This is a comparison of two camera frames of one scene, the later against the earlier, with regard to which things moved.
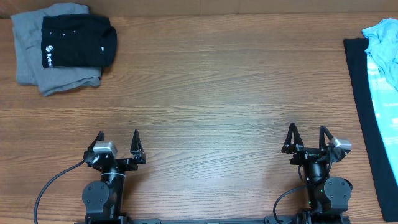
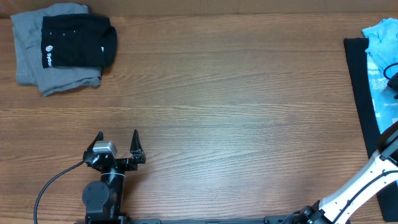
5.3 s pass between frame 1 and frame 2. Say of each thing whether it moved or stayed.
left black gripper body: stayed
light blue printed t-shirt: stayed
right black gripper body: moved
